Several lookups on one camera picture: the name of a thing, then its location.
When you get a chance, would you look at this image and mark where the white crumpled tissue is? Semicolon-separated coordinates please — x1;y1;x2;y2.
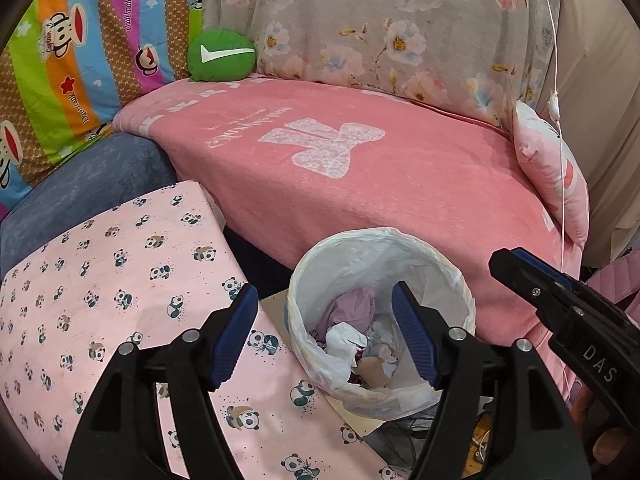
326;322;368;382

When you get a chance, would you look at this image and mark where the pink panda print sheet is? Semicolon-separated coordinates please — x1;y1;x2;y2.
1;181;394;479

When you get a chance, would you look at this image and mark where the pink white pillow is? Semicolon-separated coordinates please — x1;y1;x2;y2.
512;101;589;249

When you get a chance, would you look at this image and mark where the purple plastic wrapper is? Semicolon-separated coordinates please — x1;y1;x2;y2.
310;287;376;344

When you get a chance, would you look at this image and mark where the grey floral quilt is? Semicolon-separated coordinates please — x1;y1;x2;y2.
203;0;561;129

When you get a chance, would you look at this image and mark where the white lined trash bin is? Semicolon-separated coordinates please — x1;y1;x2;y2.
286;228;476;420

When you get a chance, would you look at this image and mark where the beige stocking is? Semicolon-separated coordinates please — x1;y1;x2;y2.
354;356;397;389

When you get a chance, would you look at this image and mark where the pink fleece blanket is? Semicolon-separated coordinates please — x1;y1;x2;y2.
112;74;584;386

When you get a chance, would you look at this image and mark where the blue plush cushion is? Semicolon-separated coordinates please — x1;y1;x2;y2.
1;132;177;274

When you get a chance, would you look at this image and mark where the green round checkmark cushion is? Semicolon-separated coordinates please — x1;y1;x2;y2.
186;29;257;82

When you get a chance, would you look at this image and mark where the person's hand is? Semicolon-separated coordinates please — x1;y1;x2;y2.
570;380;639;479

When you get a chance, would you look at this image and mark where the colourful monkey print quilt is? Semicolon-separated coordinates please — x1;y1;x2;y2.
1;0;203;214

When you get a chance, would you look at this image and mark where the white thin cable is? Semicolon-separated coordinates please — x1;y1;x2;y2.
537;0;569;271

